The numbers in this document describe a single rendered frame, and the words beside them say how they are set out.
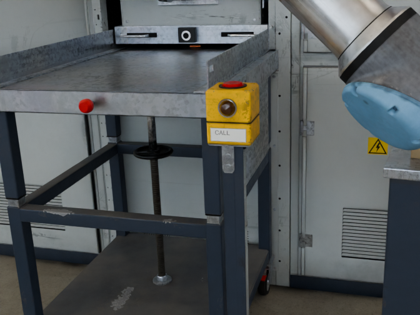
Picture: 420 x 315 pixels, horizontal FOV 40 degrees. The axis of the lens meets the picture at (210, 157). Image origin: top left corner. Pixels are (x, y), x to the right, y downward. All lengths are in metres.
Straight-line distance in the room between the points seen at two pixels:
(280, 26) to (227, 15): 0.19
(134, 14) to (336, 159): 0.84
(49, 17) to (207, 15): 0.51
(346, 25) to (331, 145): 1.03
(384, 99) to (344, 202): 1.13
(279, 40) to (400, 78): 1.04
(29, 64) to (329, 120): 0.93
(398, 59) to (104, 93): 0.69
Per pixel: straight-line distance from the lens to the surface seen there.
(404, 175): 1.08
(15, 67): 1.59
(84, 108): 1.32
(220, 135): 1.01
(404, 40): 0.90
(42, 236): 2.43
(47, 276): 2.37
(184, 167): 2.07
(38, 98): 1.43
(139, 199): 2.18
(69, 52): 1.83
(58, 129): 2.22
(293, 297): 2.11
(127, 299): 1.80
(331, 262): 2.08
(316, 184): 1.96
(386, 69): 0.89
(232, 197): 1.07
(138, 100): 1.31
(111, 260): 2.03
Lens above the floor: 1.09
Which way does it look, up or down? 18 degrees down
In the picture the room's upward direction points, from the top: 2 degrees counter-clockwise
